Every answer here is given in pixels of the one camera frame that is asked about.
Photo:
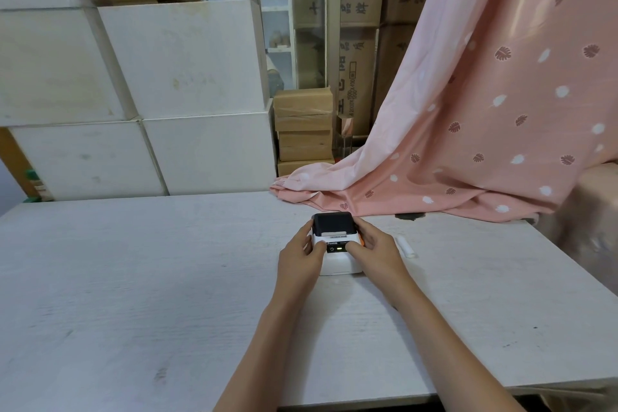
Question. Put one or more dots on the person's right hand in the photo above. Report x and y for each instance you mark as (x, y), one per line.
(381, 257)

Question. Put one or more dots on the person's left hand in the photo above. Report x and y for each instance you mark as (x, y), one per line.
(295, 267)

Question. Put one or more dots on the person's right thumb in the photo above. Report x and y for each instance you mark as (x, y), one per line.
(355, 252)

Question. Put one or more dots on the person's left thumb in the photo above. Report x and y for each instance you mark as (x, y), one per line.
(319, 251)

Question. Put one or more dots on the white and black label printer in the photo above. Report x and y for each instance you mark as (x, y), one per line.
(338, 262)

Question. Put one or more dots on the person's right forearm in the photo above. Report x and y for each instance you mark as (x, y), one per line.
(449, 353)

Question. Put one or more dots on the person's left forearm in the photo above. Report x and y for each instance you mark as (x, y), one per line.
(263, 353)

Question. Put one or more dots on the white paper roll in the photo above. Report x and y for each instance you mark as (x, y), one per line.
(404, 247)

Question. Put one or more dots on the black flat object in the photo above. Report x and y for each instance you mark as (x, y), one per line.
(410, 216)

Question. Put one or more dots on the small plain cardboard box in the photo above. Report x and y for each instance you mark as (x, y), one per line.
(305, 145)
(302, 167)

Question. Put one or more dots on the small taped cardboard box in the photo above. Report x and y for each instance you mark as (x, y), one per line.
(303, 108)

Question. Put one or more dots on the pink leaf-patterned curtain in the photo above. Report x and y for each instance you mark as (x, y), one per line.
(483, 102)

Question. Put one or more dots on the glass display cabinet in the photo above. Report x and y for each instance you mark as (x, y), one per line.
(285, 15)

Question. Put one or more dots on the orange and green board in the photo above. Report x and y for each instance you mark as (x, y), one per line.
(24, 170)

